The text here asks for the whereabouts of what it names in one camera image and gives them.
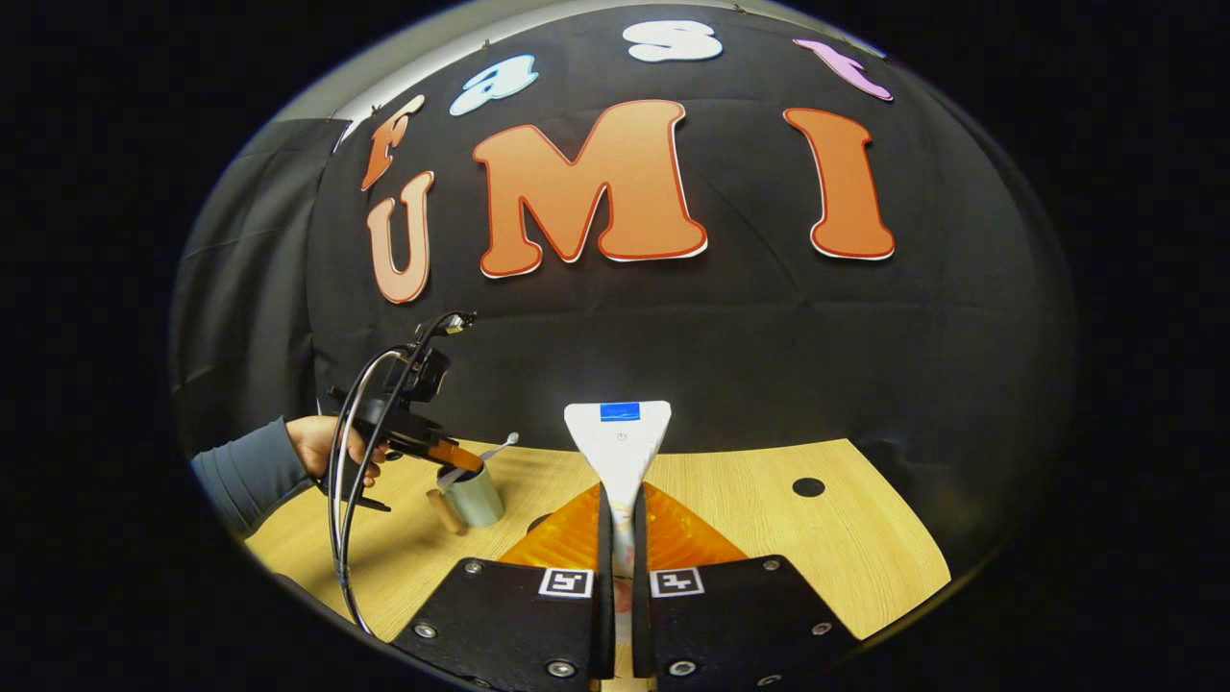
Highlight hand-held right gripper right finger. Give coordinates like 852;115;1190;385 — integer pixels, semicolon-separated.
630;482;860;692

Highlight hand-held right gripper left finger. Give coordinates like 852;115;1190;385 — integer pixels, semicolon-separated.
390;482;617;692

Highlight white toothbrush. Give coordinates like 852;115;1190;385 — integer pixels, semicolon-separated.
437;432;521;487

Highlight light blue cup wooden handle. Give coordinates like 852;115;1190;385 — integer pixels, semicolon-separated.
427;461;507;537

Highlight white toothpaste tube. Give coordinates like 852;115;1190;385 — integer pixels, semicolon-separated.
563;400;673;692

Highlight wooden desktop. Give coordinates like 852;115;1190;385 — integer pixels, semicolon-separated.
244;438;953;692

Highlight black backdrop cloth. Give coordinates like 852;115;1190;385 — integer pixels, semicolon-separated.
171;5;1079;578

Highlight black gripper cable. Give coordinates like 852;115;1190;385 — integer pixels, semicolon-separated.
326;311;464;637

